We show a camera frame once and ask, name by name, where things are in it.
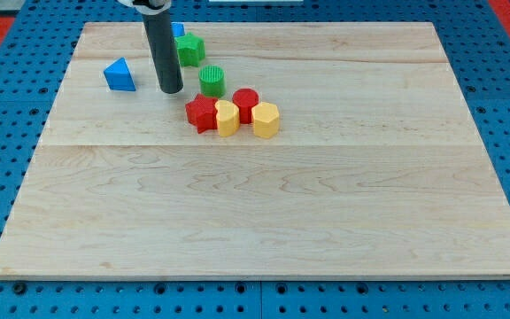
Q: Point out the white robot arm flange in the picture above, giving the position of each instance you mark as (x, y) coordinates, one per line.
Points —
(147, 6)

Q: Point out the light wooden board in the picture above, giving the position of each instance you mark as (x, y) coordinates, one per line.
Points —
(377, 172)

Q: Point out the yellow hexagon block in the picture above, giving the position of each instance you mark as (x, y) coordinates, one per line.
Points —
(265, 119)

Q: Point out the yellow heart block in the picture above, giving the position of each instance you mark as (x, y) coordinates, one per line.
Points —
(227, 118)

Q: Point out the red cylinder block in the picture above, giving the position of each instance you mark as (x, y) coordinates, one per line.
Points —
(245, 99)

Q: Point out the red star block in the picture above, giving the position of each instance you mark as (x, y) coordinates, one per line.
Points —
(201, 112)

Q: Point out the green cylinder block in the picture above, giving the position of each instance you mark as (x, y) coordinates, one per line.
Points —
(212, 81)

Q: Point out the green star block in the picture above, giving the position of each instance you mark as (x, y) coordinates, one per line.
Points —
(190, 49)

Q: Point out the blue cube block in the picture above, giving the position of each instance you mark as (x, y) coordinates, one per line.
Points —
(178, 29)

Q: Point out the blue triangle block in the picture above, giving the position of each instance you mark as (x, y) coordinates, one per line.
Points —
(118, 76)

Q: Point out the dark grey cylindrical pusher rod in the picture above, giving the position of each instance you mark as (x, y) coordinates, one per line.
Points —
(158, 28)

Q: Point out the blue perforated base mat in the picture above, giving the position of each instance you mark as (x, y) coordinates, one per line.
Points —
(36, 42)

